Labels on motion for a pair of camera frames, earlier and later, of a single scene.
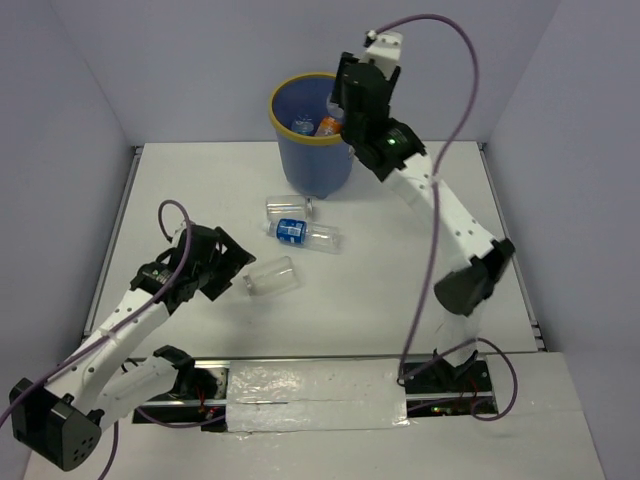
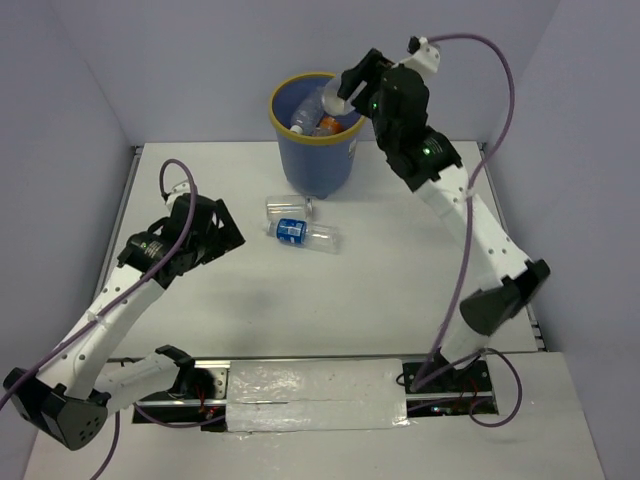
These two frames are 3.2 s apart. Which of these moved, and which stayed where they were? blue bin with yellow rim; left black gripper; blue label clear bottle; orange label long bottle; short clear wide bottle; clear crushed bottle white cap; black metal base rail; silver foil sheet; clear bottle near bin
Moved: left black gripper; clear crushed bottle white cap; short clear wide bottle
Stayed: clear bottle near bin; black metal base rail; blue bin with yellow rim; silver foil sheet; blue label clear bottle; orange label long bottle
